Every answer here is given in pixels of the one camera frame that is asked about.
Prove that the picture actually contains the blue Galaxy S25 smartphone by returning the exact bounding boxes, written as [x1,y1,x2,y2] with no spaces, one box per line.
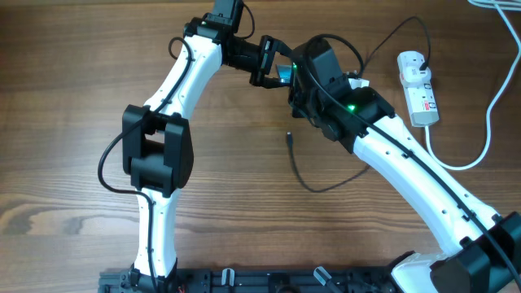
[276,64,292,83]

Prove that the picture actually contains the white USB charger plug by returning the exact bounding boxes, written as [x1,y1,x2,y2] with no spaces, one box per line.
[400,66,431,87]

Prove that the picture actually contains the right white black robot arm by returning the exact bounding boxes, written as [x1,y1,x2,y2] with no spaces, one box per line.
[289,34,520,292]

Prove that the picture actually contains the white power strip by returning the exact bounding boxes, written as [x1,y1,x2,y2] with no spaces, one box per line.
[397,50,440,128]

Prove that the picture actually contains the white power strip cord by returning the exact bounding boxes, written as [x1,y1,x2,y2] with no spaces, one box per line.
[424,0,521,172]

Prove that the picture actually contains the black USB-C charging cable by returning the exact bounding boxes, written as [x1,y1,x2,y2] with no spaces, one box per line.
[286,15,432,194]

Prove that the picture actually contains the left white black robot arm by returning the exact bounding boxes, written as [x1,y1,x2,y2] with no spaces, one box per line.
[122,1,291,292]

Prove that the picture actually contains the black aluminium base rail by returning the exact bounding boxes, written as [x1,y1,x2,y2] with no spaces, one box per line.
[98,266,398,293]

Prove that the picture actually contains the white cables at corner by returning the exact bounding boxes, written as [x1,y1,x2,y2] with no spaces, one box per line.
[466,0,521,12]

